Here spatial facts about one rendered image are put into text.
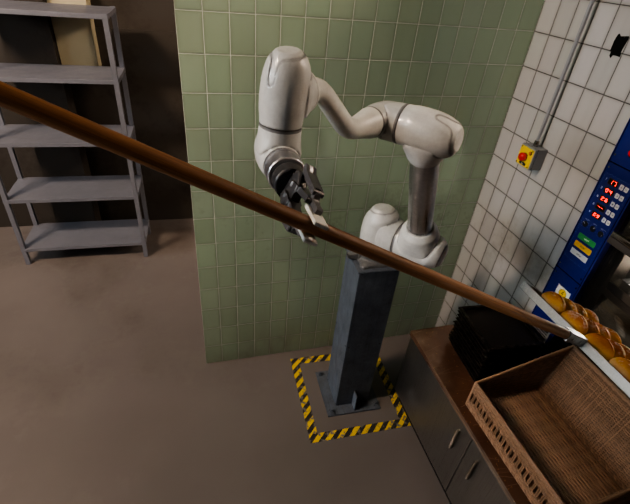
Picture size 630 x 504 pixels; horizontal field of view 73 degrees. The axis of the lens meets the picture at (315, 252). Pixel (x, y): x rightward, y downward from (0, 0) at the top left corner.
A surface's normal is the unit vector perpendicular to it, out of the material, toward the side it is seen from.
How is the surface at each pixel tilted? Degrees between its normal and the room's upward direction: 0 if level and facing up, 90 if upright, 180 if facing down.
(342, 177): 90
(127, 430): 0
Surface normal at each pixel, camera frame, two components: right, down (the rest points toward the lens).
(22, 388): 0.08, -0.82
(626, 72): -0.96, 0.08
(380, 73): 0.26, 0.57
